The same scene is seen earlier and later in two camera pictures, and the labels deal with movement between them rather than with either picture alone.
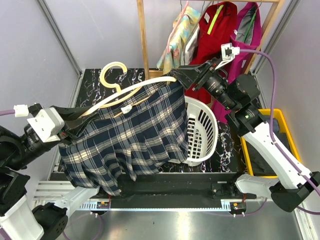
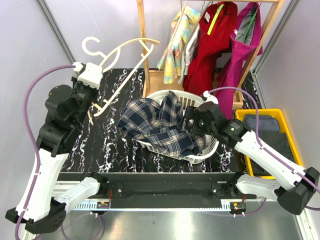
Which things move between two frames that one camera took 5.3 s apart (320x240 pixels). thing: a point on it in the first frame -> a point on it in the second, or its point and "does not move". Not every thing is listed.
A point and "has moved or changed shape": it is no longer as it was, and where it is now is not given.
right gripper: x=189 y=75 -> x=192 y=113
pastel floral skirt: x=185 y=21 does not move
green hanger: x=249 y=26 does not move
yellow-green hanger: x=218 y=11 does not move
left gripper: x=74 y=127 -> x=78 y=83
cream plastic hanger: x=123 y=99 -> x=108 y=61
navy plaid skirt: x=140 y=135 has moved or changed shape
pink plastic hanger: x=176 y=26 has moved or changed shape
